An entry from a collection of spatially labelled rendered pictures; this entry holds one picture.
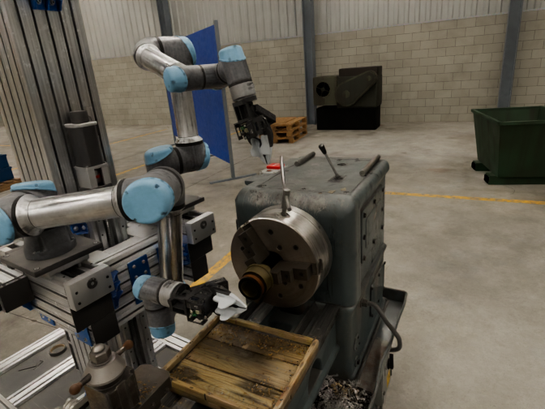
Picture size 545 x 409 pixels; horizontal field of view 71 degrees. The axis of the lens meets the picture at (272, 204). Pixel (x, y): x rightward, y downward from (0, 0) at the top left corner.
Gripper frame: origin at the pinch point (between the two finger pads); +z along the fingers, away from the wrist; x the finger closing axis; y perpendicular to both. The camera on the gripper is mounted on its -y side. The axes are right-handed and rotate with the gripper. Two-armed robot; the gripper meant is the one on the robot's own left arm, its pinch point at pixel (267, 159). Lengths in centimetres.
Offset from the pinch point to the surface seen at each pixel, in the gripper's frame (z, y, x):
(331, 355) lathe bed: 71, 4, 4
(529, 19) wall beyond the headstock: -49, -997, 156
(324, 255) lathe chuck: 32.0, 6.9, 13.8
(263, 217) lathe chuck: 15.6, 12.7, 0.4
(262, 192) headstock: 11.8, -6.0, -9.7
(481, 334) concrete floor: 152, -124, 37
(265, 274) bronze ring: 29.5, 23.0, 1.9
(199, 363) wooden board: 48, 40, -17
